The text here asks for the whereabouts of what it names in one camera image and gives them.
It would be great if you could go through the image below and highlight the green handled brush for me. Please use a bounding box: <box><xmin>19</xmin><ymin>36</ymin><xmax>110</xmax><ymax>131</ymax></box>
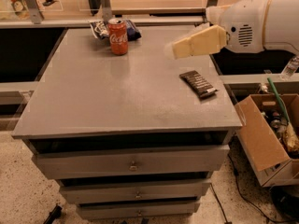
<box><xmin>267</xmin><ymin>77</ymin><xmax>299</xmax><ymax>153</ymax></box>

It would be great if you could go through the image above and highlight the grey drawer cabinet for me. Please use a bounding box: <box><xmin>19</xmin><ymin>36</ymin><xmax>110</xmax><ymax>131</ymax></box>
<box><xmin>13</xmin><ymin>26</ymin><xmax>241</xmax><ymax>208</ymax></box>

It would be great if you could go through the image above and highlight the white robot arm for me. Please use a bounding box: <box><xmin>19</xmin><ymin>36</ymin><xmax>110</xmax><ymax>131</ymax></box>
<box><xmin>165</xmin><ymin>0</ymin><xmax>299</xmax><ymax>59</ymax></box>

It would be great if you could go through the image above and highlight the red Coca-Cola can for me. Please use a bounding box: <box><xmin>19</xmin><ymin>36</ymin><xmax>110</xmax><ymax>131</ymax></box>
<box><xmin>108</xmin><ymin>18</ymin><xmax>128</xmax><ymax>55</ymax></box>

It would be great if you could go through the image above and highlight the brown cardboard box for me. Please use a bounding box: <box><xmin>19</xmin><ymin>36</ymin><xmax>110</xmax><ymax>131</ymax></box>
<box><xmin>235</xmin><ymin>94</ymin><xmax>299</xmax><ymax>187</ymax></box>

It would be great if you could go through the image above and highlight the black object on floor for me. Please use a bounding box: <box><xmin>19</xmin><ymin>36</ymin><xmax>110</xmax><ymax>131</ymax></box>
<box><xmin>43</xmin><ymin>205</ymin><xmax>62</xmax><ymax>224</ymax></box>

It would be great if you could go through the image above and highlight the grey drawer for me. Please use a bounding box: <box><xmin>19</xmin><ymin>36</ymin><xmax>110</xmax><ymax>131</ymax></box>
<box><xmin>77</xmin><ymin>200</ymin><xmax>199</xmax><ymax>220</ymax></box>
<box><xmin>60</xmin><ymin>179</ymin><xmax>210</xmax><ymax>204</ymax></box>
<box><xmin>32</xmin><ymin>145</ymin><xmax>229</xmax><ymax>180</ymax></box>

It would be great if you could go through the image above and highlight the middle grey drawer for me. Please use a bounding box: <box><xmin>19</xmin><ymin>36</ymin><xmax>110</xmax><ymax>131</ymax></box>
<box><xmin>60</xmin><ymin>179</ymin><xmax>210</xmax><ymax>204</ymax></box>

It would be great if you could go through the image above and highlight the wooden desk with metal legs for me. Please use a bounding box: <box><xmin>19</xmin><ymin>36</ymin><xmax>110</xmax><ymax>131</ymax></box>
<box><xmin>0</xmin><ymin>0</ymin><xmax>299</xmax><ymax>29</ymax></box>

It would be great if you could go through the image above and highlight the blue chip bag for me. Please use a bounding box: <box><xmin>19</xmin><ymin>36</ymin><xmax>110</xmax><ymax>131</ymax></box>
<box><xmin>90</xmin><ymin>20</ymin><xmax>141</xmax><ymax>41</ymax></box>

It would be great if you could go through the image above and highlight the top grey drawer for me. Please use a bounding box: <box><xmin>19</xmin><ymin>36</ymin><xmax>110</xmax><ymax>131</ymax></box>
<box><xmin>32</xmin><ymin>145</ymin><xmax>229</xmax><ymax>180</ymax></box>

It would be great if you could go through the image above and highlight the bottom grey drawer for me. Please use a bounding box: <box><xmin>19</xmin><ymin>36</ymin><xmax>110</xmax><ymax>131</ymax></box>
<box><xmin>77</xmin><ymin>200</ymin><xmax>199</xmax><ymax>220</ymax></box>

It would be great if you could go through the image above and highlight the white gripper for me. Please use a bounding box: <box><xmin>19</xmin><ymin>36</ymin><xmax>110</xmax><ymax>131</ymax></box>
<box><xmin>164</xmin><ymin>0</ymin><xmax>268</xmax><ymax>60</ymax></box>

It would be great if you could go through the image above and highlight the orange packet on shelf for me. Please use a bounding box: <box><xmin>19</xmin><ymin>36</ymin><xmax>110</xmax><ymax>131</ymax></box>
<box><xmin>0</xmin><ymin>0</ymin><xmax>29</xmax><ymax>21</ymax></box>

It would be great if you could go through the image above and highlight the black floor cable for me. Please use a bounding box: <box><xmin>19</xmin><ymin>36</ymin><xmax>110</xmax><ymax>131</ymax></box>
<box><xmin>210</xmin><ymin>152</ymin><xmax>299</xmax><ymax>224</ymax></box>

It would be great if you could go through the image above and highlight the small dark object on desk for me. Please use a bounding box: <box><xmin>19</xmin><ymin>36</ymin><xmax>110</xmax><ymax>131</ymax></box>
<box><xmin>43</xmin><ymin>0</ymin><xmax>56</xmax><ymax>7</ymax></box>

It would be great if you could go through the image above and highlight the dark snack bar wrapper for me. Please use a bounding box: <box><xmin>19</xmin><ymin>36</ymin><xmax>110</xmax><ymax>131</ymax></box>
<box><xmin>179</xmin><ymin>70</ymin><xmax>218</xmax><ymax>99</ymax></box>

